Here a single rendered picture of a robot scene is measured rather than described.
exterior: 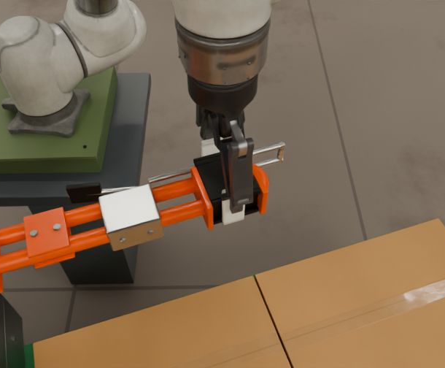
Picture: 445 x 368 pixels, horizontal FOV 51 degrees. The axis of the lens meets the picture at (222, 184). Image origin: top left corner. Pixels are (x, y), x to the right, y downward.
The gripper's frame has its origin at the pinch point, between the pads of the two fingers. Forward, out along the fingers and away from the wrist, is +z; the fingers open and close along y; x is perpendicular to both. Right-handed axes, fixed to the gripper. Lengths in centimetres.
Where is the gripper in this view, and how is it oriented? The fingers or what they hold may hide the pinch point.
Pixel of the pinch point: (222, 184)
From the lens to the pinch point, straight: 64.5
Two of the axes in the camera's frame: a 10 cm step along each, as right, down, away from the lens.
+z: 0.0, 6.2, 7.9
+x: 9.5, -2.5, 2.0
